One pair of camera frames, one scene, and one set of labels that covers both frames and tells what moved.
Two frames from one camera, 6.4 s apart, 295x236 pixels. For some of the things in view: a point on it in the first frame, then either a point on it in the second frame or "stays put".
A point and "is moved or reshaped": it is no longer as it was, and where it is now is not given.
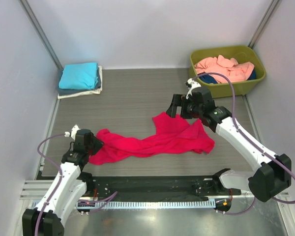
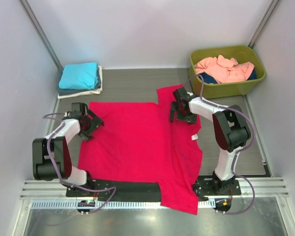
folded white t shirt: x=97 y=91 stays put
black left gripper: x=94 y=144 to x=93 y=126
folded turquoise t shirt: x=83 y=76 stays put
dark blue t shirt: x=208 y=78 stays put
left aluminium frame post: x=39 y=29 stays put
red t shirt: x=169 y=131 is moved or reshaped
